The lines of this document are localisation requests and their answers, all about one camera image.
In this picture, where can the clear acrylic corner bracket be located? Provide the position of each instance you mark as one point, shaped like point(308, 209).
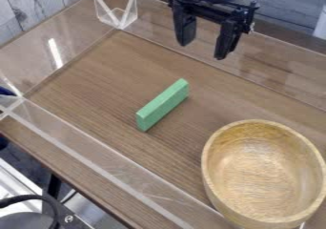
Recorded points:
point(118, 18)

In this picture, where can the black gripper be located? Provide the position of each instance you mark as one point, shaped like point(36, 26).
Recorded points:
point(234, 16)

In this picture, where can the brown wooden bowl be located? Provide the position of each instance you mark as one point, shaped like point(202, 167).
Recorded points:
point(264, 174)

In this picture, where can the clear acrylic barrier wall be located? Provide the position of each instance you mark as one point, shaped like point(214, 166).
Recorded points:
point(77, 125)

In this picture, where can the green rectangular block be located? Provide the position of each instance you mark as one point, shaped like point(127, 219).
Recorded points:
point(162, 104)

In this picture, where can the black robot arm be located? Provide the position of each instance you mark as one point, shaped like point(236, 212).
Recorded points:
point(234, 17)

